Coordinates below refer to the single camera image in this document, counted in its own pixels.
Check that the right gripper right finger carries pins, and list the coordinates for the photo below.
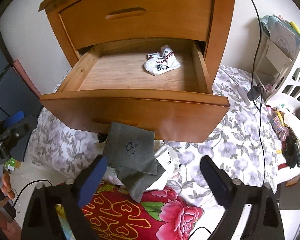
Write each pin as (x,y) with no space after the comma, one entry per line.
(264,221)

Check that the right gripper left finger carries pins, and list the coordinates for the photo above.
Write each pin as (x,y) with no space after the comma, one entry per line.
(41,220)

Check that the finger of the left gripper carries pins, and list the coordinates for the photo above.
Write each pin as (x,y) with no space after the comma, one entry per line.
(12,120)

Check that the grey printed garment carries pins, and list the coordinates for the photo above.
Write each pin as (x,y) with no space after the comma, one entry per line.
(130,151)

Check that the white Hello Kitty sock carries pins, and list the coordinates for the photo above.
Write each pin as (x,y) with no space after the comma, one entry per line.
(162,62)

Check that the person left hand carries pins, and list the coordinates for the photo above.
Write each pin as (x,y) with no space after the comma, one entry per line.
(6,189)

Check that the dark blue cabinet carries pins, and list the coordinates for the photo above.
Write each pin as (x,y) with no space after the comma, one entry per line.
(16,96)

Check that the red floral blanket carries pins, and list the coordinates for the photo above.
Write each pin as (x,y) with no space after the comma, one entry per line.
(161,214)

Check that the grey floral bedsheet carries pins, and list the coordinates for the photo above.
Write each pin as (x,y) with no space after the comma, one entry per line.
(244,144)

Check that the colourful clutter pile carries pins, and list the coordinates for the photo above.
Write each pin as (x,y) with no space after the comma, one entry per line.
(287,129)

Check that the white patterned sock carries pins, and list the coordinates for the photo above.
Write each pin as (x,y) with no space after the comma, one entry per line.
(169,160)

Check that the black power adapter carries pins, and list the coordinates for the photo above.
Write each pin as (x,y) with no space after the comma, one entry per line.
(255,92)

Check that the white power strip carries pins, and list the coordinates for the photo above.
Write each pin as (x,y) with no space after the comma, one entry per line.
(243,92)

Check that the wooden nightstand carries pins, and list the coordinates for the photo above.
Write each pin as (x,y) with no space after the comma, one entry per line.
(219,27)

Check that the white lattice shelf rack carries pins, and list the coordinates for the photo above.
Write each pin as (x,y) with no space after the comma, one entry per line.
(278,69)

